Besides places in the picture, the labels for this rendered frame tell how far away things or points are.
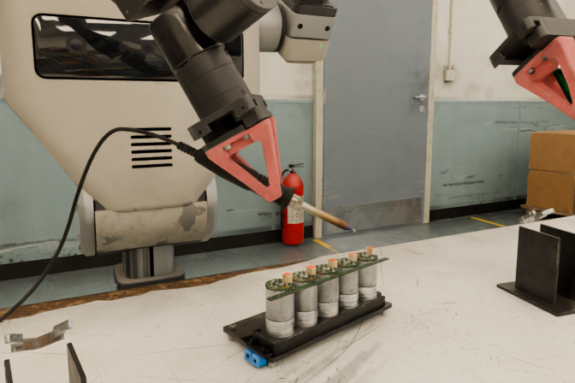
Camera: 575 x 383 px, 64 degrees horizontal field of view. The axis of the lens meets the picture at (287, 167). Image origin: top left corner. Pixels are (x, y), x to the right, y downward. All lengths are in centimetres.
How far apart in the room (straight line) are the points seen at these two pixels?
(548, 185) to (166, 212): 369
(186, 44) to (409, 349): 34
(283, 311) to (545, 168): 386
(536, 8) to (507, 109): 401
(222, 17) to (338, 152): 298
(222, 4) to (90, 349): 32
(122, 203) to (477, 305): 50
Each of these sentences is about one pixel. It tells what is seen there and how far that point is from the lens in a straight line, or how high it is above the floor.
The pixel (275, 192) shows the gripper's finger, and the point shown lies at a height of 88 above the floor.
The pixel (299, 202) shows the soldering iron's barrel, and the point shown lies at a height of 87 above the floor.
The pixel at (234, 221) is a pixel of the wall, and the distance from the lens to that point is 315.
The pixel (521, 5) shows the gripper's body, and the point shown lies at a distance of 58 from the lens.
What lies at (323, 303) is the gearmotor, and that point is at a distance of 44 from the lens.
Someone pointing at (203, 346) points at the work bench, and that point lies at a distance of 44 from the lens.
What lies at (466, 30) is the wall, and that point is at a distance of 422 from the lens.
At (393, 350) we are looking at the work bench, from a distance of 44.
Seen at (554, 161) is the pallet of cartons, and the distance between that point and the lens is 415.
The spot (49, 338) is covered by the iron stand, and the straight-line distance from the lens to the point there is 34.
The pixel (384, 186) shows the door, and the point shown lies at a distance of 364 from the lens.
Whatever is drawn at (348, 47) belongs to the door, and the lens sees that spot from 341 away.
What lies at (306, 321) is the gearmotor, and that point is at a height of 78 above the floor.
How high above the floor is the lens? 96
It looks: 8 degrees down
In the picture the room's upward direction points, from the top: straight up
